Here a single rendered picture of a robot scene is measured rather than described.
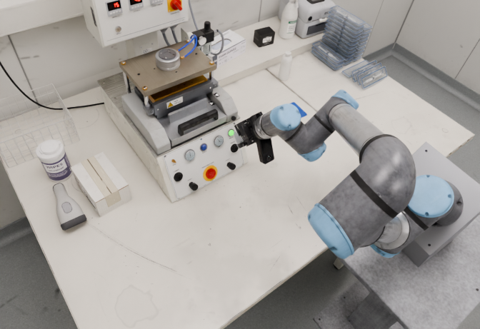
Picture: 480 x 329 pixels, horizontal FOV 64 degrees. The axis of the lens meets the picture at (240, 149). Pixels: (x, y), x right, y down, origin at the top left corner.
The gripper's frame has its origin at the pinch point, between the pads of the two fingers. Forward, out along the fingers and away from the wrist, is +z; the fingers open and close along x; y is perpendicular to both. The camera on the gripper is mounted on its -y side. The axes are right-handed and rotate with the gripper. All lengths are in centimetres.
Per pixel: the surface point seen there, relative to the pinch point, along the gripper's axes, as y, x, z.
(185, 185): -3.9, 22.5, 8.8
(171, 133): 14.0, 21.5, -0.4
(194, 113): 17.5, 9.7, 2.0
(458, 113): -56, -214, 69
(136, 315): -29, 56, -4
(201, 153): 3.7, 13.5, 4.4
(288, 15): 46, -69, 27
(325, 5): 43, -89, 21
